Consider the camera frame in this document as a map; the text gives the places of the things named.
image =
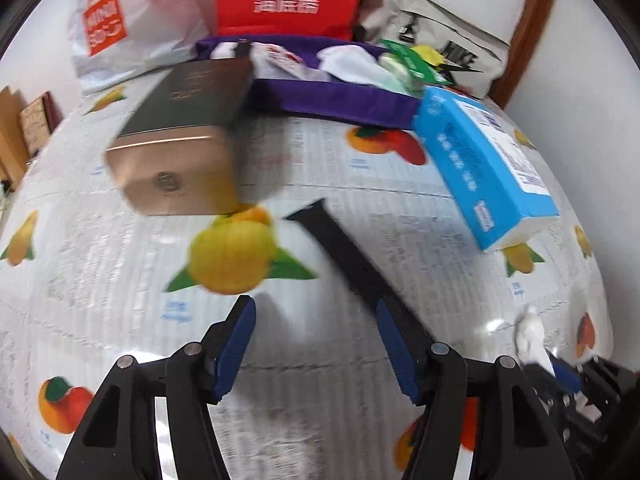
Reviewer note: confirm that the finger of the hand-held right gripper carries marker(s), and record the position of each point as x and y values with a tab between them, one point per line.
567	375

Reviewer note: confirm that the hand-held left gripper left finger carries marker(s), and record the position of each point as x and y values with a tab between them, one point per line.
235	345

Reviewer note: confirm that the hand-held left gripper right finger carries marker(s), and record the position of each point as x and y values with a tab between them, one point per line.
397	350

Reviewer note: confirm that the mint green cloth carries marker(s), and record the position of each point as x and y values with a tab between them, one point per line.
394	74

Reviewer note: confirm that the fruit print bed sheet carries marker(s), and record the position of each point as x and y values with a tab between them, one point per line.
125	285

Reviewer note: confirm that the dark green gold box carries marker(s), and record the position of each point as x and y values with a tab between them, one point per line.
175	170

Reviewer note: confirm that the blue tissue box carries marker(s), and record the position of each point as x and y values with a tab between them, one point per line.
465	160

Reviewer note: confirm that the purple fabric tray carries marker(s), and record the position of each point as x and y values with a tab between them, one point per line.
340	102

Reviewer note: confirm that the white red printed packet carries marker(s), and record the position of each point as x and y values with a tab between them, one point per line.
280	60

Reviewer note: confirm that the green packet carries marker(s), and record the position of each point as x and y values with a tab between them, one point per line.
415	60

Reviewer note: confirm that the brown patterned box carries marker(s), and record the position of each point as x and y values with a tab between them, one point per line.
39	122

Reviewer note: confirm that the wooden headboard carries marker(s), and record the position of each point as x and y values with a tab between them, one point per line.
7	135

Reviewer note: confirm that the grey fabric bag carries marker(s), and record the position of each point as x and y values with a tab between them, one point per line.
450	25

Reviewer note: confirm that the white plastic shopping bag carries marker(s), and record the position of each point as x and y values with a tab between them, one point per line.
145	15

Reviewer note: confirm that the wooden door frame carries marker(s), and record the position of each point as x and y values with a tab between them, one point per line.
530	20

